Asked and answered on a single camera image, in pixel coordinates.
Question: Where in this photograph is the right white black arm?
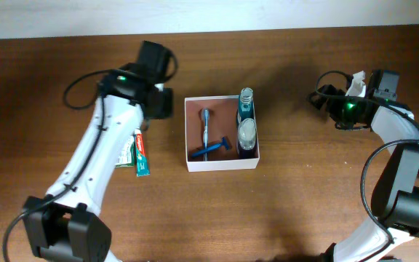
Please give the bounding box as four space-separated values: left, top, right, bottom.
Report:
308 69 419 262

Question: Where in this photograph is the white green soap packet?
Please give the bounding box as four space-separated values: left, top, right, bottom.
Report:
116 136 135 167

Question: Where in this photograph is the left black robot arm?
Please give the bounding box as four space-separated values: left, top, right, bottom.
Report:
15 41 177 261

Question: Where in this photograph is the blue disposable razor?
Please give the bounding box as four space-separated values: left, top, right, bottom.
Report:
191 137 232 158

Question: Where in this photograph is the teal Listerine mouthwash bottle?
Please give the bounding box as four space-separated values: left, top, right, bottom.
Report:
236 87 254 124

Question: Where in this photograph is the right black cable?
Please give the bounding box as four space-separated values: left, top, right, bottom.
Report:
314 70 419 245

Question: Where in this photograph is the blue green toothbrush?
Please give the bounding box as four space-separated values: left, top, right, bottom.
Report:
201 108 210 149

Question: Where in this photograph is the white square cardboard box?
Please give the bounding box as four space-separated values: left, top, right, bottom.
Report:
184 95 260 172

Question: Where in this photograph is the dark blue soap bottle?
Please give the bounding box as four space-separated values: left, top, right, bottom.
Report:
237 118 257 159

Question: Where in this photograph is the red white Colgate toothpaste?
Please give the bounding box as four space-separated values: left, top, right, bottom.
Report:
134 129 150 177

